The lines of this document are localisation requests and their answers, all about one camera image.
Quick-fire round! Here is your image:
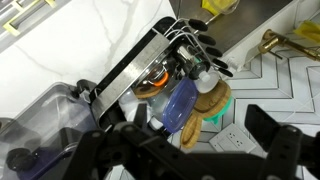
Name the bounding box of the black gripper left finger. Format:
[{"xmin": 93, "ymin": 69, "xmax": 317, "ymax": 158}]
[{"xmin": 63, "ymin": 103, "xmax": 188, "ymax": 180}]

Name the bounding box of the white base cabinet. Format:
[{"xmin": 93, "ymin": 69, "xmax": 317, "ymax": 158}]
[{"xmin": 0, "ymin": 0, "xmax": 73, "ymax": 55}]

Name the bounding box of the small wooden plate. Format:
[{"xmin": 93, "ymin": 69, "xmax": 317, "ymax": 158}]
[{"xmin": 133, "ymin": 84, "xmax": 158, "ymax": 100}]

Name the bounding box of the white plastic cup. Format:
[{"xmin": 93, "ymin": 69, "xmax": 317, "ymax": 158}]
[{"xmin": 118, "ymin": 89, "xmax": 158, "ymax": 132}]

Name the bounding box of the black dish drying rack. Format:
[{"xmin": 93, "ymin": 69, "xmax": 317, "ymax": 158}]
[{"xmin": 89, "ymin": 16, "xmax": 235, "ymax": 135}]

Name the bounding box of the clear plastic bowl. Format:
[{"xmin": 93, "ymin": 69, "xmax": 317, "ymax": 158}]
[{"xmin": 199, "ymin": 0, "xmax": 242, "ymax": 16}]

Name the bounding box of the gold spring kitchen faucet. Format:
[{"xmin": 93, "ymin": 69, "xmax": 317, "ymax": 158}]
[{"xmin": 258, "ymin": 28, "xmax": 320, "ymax": 63}]

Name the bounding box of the white wall outlet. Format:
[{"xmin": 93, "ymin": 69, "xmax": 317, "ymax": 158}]
[{"xmin": 208, "ymin": 123, "xmax": 258, "ymax": 154}]

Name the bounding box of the small white bottle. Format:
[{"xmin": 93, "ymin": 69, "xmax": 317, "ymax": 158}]
[{"xmin": 222, "ymin": 54, "xmax": 249, "ymax": 73}]

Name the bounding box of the large clear storage container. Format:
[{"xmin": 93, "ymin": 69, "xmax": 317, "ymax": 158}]
[{"xmin": 0, "ymin": 81, "xmax": 100, "ymax": 180}]

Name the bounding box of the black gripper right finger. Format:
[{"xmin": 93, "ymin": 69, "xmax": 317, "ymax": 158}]
[{"xmin": 244, "ymin": 104, "xmax": 320, "ymax": 180}]

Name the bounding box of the stainless steel sink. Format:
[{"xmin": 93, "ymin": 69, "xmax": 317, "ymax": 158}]
[{"xmin": 169, "ymin": 0, "xmax": 295, "ymax": 54}]

